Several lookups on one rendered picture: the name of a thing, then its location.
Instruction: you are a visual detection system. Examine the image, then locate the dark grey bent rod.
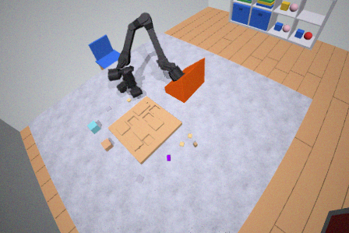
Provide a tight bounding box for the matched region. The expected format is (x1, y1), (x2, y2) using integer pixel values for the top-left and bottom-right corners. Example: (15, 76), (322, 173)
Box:
(136, 175), (143, 184)

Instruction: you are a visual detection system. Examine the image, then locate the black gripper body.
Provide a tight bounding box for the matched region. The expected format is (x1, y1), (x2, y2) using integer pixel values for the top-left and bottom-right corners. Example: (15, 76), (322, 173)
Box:
(123, 76), (143, 98)

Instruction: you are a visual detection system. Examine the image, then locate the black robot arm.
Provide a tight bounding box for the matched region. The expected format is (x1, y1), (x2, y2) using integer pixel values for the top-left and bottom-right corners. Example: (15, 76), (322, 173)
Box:
(108, 12), (185, 93)

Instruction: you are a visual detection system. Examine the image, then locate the teal cube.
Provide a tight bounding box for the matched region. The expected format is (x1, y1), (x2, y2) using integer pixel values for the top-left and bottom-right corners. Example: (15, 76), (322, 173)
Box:
(87, 121), (100, 134)

